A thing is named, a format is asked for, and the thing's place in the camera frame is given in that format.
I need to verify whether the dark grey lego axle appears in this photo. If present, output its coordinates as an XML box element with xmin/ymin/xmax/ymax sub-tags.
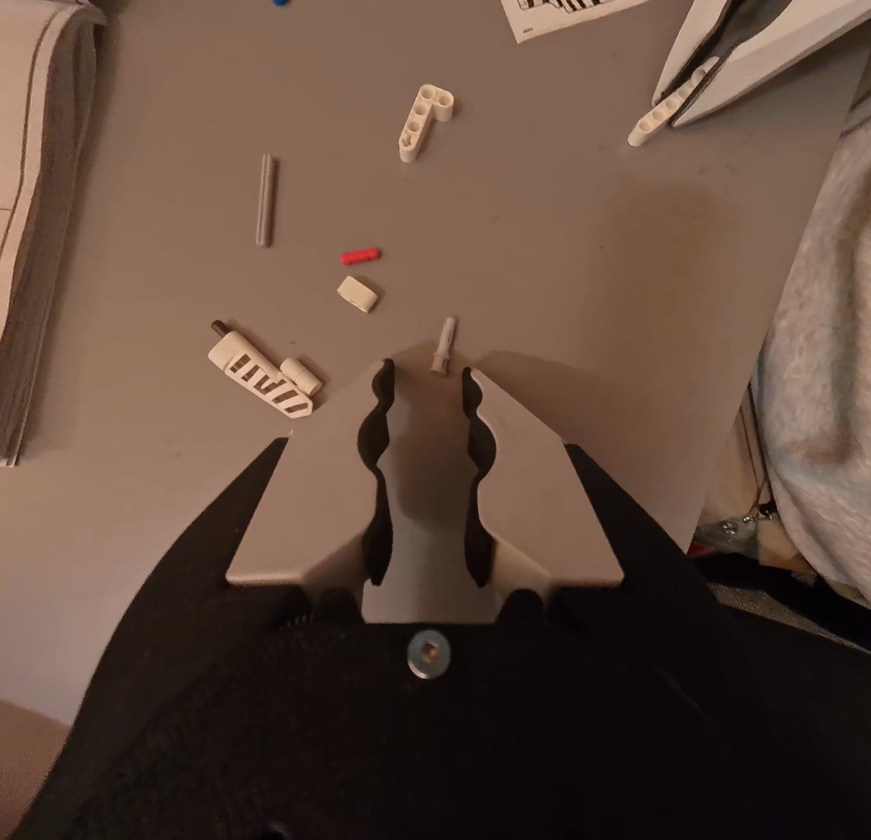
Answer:
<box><xmin>255</xmin><ymin>153</ymin><xmax>276</xmax><ymax>249</ymax></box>

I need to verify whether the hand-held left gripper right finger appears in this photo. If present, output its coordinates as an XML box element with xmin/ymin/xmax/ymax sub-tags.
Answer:
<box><xmin>460</xmin><ymin>367</ymin><xmax>625</xmax><ymax>589</ymax></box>

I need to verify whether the white straight lego beam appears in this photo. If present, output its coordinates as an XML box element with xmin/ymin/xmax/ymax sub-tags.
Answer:
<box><xmin>627</xmin><ymin>58</ymin><xmax>720</xmax><ymax>148</ymax></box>

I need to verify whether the white L-shaped lego beam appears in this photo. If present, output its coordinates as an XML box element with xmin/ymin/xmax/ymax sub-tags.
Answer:
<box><xmin>398</xmin><ymin>85</ymin><xmax>455</xmax><ymax>164</ymax></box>

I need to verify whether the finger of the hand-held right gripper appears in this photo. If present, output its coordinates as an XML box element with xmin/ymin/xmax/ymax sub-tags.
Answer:
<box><xmin>669</xmin><ymin>0</ymin><xmax>871</xmax><ymax>131</ymax></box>
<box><xmin>651</xmin><ymin>0</ymin><xmax>785</xmax><ymax>109</ymax></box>

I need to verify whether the striped white lego assembly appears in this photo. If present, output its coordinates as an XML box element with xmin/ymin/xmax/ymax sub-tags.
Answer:
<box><xmin>207</xmin><ymin>319</ymin><xmax>324</xmax><ymax>420</ymax></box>

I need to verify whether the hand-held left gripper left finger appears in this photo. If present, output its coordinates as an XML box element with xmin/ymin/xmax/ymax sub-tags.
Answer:
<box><xmin>225</xmin><ymin>358</ymin><xmax>397</xmax><ymax>588</ymax></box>

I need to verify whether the open instruction booklet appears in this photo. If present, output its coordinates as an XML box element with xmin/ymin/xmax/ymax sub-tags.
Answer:
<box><xmin>0</xmin><ymin>0</ymin><xmax>108</xmax><ymax>467</ymax></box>

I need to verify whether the zebra striped sticker sheet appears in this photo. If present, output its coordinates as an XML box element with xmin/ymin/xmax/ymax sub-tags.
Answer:
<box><xmin>489</xmin><ymin>0</ymin><xmax>709</xmax><ymax>44</ymax></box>

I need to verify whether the grey lego pin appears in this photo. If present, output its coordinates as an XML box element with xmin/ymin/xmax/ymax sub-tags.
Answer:
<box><xmin>430</xmin><ymin>317</ymin><xmax>458</xmax><ymax>376</ymax></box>

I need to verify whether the small white lego beam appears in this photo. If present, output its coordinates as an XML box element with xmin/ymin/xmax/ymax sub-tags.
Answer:
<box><xmin>337</xmin><ymin>275</ymin><xmax>381</xmax><ymax>315</ymax></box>

